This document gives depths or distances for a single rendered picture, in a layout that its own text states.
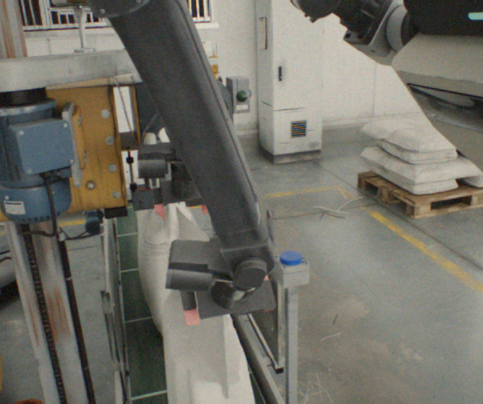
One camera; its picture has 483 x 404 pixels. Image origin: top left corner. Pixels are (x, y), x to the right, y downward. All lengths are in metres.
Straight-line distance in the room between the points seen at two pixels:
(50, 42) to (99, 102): 2.74
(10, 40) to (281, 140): 4.05
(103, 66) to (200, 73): 0.71
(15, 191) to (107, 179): 0.28
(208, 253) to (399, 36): 0.53
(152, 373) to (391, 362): 1.13
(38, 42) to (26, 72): 2.94
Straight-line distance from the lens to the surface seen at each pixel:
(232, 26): 5.39
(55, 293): 1.44
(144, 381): 1.68
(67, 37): 3.92
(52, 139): 0.97
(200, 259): 0.60
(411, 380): 2.28
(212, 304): 0.71
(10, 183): 1.07
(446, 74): 0.76
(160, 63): 0.39
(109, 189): 1.25
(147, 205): 1.26
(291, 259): 1.30
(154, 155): 1.00
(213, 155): 0.45
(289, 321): 1.41
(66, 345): 1.54
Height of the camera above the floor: 1.47
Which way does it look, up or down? 20 degrees down
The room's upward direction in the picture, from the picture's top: 3 degrees counter-clockwise
